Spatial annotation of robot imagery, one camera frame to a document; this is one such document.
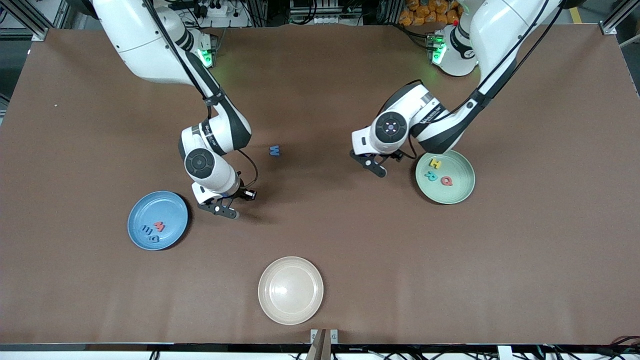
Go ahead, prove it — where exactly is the beige plate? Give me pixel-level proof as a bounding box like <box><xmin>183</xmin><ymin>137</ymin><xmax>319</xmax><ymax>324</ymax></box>
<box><xmin>258</xmin><ymin>256</ymin><xmax>324</xmax><ymax>326</ymax></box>

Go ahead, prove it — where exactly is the white power strip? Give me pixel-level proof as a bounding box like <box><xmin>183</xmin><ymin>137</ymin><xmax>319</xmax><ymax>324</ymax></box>
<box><xmin>194</xmin><ymin>0</ymin><xmax>251</xmax><ymax>28</ymax></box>

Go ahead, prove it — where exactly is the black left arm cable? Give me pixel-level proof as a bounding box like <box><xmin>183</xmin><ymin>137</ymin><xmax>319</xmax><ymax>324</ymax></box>
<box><xmin>387</xmin><ymin>0</ymin><xmax>568</xmax><ymax>162</ymax></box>

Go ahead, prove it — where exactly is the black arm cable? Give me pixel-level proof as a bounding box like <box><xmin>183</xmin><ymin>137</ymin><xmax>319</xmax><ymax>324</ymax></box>
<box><xmin>387</xmin><ymin>0</ymin><xmax>568</xmax><ymax>162</ymax></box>
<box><xmin>142</xmin><ymin>0</ymin><xmax>259</xmax><ymax>201</ymax></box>

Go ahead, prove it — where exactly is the aluminium frame post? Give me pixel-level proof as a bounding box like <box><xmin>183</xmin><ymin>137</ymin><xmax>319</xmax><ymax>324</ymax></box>
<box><xmin>600</xmin><ymin>0</ymin><xmax>640</xmax><ymax>36</ymax></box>
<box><xmin>10</xmin><ymin>0</ymin><xmax>68</xmax><ymax>42</ymax></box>

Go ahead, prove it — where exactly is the background equipment rack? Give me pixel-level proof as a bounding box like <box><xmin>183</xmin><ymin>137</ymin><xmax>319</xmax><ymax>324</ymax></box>
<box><xmin>287</xmin><ymin>0</ymin><xmax>366</xmax><ymax>27</ymax></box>

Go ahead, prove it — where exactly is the green plate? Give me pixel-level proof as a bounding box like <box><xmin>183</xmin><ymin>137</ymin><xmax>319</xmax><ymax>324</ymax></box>
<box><xmin>415</xmin><ymin>148</ymin><xmax>476</xmax><ymax>205</ymax></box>

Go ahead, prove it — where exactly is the blue plate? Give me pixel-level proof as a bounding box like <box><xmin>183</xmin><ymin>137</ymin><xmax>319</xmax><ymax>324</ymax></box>
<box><xmin>127</xmin><ymin>190</ymin><xmax>189</xmax><ymax>251</ymax></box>

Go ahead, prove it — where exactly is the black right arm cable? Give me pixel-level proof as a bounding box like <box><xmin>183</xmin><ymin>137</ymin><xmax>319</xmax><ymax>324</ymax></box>
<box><xmin>142</xmin><ymin>0</ymin><xmax>259</xmax><ymax>201</ymax></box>

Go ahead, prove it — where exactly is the orange objects pile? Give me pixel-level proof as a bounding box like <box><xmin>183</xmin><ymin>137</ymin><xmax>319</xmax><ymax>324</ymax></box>
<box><xmin>399</xmin><ymin>0</ymin><xmax>463</xmax><ymax>27</ymax></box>

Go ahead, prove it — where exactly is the metal table edge bracket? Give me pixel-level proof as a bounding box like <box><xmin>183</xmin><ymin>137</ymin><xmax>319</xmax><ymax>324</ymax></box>
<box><xmin>306</xmin><ymin>328</ymin><xmax>339</xmax><ymax>360</ymax></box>

